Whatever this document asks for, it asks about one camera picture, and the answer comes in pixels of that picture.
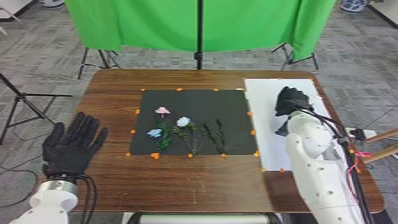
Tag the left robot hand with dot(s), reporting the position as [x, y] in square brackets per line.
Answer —
[72, 146]

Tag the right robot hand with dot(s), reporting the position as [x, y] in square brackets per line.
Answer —
[294, 100]

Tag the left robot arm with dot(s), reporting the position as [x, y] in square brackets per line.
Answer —
[52, 203]

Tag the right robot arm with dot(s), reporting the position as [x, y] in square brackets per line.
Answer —
[321, 173]

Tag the white sheet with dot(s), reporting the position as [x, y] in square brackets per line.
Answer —
[267, 110]

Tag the black cloth stand legs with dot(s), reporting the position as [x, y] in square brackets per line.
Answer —
[100, 60]
[296, 58]

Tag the blue flower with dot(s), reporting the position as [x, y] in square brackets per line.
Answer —
[156, 133]

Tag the green sprig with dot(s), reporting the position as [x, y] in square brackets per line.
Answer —
[221, 133]
[209, 133]

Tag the black tripod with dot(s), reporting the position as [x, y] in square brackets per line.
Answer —
[24, 100]

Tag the dark mat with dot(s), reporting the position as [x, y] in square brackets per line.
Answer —
[196, 106]

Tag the wooden bar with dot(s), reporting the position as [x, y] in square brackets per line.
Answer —
[385, 134]
[383, 154]

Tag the pink flower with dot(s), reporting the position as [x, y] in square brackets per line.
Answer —
[163, 110]

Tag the white flower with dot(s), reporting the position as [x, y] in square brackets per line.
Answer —
[184, 121]

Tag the black stand pole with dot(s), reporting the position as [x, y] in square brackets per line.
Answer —
[200, 33]

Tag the blue white vase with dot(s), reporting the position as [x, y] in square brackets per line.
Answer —
[355, 4]
[54, 2]

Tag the pale grey bar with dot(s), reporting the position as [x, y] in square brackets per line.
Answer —
[202, 219]

